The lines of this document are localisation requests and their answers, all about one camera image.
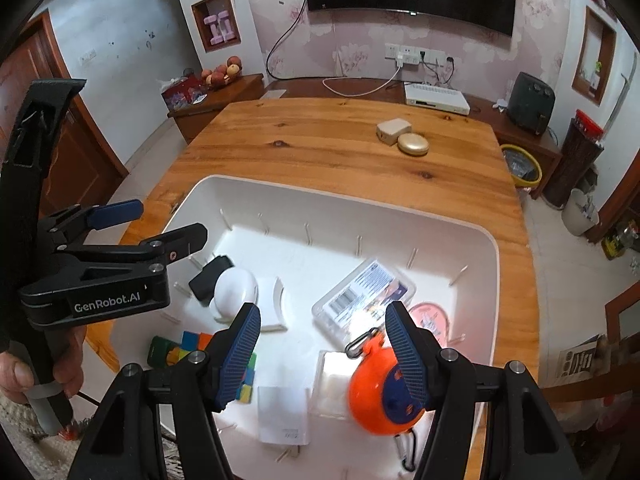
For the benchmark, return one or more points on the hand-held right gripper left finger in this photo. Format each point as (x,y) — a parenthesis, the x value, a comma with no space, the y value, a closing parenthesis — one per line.
(240,355)

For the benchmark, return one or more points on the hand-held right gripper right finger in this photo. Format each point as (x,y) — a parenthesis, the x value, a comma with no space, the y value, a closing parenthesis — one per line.
(407,355)

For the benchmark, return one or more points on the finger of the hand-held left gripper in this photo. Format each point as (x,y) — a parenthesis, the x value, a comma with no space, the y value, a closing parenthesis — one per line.
(185,242)
(117,212)

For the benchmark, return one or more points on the pink correction tape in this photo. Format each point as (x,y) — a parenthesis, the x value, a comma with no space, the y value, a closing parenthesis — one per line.
(432,320)

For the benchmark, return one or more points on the colourful puzzle cube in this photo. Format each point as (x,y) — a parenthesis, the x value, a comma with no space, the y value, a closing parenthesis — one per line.
(197,341)

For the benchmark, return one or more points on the orange round reel with carabiner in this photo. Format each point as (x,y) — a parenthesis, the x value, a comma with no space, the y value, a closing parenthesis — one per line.
(375,395)

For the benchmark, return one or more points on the white oval plastic object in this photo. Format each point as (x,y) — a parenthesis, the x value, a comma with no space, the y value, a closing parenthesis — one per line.
(235,290)

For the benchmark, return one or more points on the white power adapter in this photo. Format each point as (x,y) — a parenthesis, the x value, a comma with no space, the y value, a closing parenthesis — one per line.
(282,415)

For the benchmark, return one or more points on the clear plastic box with label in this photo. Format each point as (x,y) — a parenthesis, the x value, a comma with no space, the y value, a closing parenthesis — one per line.
(350,300)

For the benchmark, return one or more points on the white plastic bin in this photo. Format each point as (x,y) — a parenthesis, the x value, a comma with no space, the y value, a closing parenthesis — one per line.
(325,220)

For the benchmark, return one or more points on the person's left hand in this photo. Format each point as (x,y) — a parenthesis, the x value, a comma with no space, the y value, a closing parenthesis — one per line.
(17,377)

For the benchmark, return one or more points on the black rectangular object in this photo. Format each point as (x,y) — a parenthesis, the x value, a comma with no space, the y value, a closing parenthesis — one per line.
(207,280)

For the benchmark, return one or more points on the white square case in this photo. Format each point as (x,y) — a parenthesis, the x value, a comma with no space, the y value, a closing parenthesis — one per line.
(270,305)

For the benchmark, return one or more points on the wooden door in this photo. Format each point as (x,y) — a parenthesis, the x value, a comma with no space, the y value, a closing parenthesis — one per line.
(90,150)

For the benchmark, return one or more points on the small clear plastic box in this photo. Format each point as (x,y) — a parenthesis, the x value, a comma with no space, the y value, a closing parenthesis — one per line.
(330,385)

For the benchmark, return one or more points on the red tissue box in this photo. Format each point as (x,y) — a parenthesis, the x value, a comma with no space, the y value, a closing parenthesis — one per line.
(182,94)

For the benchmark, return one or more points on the printed paper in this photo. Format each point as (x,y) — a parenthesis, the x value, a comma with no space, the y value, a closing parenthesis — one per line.
(577,357)

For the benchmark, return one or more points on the bowl of peaches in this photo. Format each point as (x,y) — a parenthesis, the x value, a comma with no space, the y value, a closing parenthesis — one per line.
(222,72)

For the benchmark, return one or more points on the pink dumbbell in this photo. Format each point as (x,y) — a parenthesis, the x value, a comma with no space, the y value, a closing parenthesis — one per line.
(226,24)
(212,29)

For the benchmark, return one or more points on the gold round compact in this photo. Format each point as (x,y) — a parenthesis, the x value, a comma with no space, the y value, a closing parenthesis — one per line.
(412,144)

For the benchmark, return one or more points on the wooden chair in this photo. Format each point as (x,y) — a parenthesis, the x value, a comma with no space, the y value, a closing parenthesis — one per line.
(620,310)

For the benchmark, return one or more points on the yellow plastic basin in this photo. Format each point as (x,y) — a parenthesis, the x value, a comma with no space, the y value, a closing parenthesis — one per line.
(532,172)

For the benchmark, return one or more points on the white trash bin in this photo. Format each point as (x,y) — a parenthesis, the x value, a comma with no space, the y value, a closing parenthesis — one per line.
(579,215)

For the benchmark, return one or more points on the beige plastic case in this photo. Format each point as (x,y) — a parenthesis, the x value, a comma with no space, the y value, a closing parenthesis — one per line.
(392,127)

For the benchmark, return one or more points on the green yellow bottle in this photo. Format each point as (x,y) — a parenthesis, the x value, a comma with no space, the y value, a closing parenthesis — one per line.
(616,240)

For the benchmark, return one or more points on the tall dark woven basket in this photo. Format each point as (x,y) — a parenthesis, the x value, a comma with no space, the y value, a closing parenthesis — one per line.
(572,160)

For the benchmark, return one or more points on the white set-top box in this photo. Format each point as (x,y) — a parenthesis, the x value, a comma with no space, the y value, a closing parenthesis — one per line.
(435,97)

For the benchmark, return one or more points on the small white adapter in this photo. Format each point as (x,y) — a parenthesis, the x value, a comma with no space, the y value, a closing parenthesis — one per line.
(500,105)

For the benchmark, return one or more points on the dark green speaker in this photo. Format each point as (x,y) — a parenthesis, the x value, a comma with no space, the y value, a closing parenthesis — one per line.
(531,102)

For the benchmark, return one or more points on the white wall shelf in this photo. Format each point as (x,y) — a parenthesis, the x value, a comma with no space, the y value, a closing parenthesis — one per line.
(247,5)

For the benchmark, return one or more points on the white wall socket strip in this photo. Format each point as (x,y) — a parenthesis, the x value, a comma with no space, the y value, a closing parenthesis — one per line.
(415,55)

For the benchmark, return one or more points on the wooden framed wall niche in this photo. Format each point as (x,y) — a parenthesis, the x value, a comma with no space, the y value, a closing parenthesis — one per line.
(611,60)

